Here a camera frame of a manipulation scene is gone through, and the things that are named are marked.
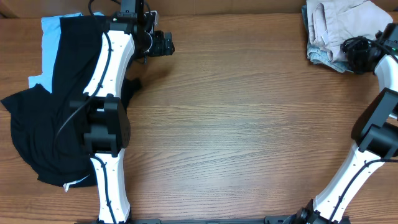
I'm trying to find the folded light blue jeans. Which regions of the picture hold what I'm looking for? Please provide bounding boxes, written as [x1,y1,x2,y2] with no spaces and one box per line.
[302,2,351,73]

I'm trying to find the beige khaki shorts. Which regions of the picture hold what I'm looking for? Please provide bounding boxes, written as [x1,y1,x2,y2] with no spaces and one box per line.
[306,0,393,62]

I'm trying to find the light blue shirt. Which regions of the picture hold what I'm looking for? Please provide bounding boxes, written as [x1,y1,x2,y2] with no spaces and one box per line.
[27,12,105,94]

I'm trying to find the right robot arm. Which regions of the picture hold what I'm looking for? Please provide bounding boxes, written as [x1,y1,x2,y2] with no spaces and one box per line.
[285,23,397,223]

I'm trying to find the black t-shirt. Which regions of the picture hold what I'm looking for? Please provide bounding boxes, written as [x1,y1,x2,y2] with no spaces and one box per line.
[2,16,141,187]

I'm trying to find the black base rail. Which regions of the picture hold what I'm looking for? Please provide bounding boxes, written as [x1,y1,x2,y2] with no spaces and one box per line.
[74,215,351,224]

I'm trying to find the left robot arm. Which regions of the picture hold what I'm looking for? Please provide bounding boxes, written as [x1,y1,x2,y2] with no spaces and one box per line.
[68,0,175,223]

